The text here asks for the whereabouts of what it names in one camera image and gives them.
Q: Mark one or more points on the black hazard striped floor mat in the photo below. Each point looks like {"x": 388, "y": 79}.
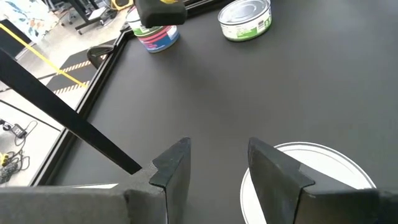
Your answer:
{"x": 81, "y": 74}

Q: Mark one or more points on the leaf print cloth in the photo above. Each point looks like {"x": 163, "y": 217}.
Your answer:
{"x": 25, "y": 15}

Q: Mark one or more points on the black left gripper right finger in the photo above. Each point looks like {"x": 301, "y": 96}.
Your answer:
{"x": 270, "y": 180}

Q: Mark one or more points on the tuna can green label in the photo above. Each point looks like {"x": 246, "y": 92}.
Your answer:
{"x": 335, "y": 168}
{"x": 242, "y": 15}
{"x": 134, "y": 23}

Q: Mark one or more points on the black power adapter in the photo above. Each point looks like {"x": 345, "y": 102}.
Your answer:
{"x": 18, "y": 130}

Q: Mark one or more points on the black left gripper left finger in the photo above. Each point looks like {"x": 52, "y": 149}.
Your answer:
{"x": 177, "y": 168}

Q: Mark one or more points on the salmon can red blue label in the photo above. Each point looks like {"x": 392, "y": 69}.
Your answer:
{"x": 160, "y": 42}

